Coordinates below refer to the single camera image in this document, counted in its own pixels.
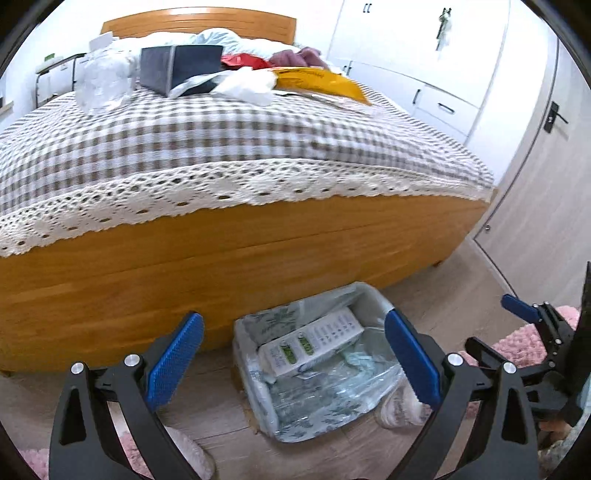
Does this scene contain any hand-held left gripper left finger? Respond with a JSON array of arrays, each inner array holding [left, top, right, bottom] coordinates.
[[48, 312, 205, 480]]

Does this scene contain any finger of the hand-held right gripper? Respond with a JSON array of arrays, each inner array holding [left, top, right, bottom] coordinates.
[[464, 337, 546, 377], [502, 294, 578, 356]]

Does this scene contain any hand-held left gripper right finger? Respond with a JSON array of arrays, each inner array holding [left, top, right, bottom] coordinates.
[[384, 308, 541, 480]]

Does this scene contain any white green milk carton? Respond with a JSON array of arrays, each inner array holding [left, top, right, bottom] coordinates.
[[257, 307, 365, 381]]

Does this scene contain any trash bin with plastic liner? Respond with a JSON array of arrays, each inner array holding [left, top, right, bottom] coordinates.
[[232, 282, 407, 444]]

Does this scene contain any yellow snack bag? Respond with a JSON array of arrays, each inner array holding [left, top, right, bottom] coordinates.
[[272, 67, 372, 107]]

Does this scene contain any white disposable plastic glove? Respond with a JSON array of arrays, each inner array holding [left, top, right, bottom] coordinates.
[[217, 67, 278, 107]]

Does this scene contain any clear plastic bag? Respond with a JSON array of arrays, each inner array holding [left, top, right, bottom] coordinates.
[[74, 46, 139, 116]]

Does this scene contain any dark blue box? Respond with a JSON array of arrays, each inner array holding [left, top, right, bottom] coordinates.
[[139, 44, 225, 97]]

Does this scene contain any red yellow snack packet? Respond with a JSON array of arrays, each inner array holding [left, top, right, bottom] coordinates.
[[221, 53, 273, 71]]

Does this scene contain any purple cloth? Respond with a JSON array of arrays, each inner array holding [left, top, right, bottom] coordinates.
[[269, 46, 326, 70]]

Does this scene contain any pink fluffy fabric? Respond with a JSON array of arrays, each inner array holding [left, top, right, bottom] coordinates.
[[18, 427, 155, 480], [462, 305, 580, 370]]

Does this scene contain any light wooden door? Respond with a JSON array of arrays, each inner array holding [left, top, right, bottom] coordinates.
[[471, 37, 591, 296]]

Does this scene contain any white hanging pouch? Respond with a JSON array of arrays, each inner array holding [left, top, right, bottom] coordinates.
[[436, 8, 455, 51]]

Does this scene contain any white wardrobe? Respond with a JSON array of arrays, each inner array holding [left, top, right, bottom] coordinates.
[[323, 0, 511, 146]]

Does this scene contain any black metal side table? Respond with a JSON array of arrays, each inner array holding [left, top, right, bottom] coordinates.
[[34, 53, 88, 104]]

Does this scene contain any light blue duvet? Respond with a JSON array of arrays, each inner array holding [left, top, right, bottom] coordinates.
[[104, 28, 305, 58]]

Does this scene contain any black door handle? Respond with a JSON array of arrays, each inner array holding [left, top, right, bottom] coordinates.
[[544, 102, 568, 134]]

